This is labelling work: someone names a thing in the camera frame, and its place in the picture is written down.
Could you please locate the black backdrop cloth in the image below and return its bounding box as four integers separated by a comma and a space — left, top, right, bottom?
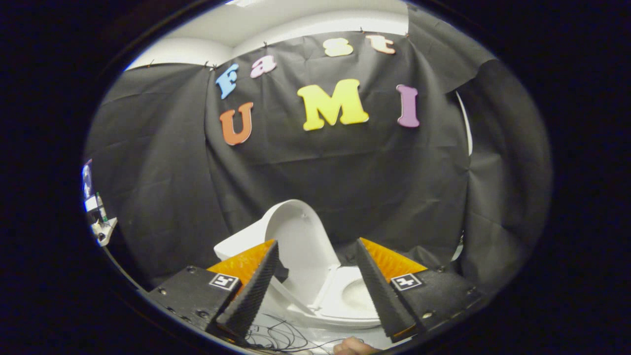
84, 5, 553, 296

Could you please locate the white equipment with wires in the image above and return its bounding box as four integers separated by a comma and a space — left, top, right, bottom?
82, 159, 118, 247

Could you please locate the thin black cable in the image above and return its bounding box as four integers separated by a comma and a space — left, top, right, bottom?
244, 313, 365, 354

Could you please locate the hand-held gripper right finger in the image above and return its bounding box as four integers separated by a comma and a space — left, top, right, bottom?
355, 238, 484, 342

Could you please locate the white toilet bowl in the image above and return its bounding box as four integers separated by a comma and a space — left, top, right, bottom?
264, 276, 383, 330

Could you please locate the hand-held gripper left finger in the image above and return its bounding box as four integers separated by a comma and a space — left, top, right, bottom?
145, 239, 280, 340

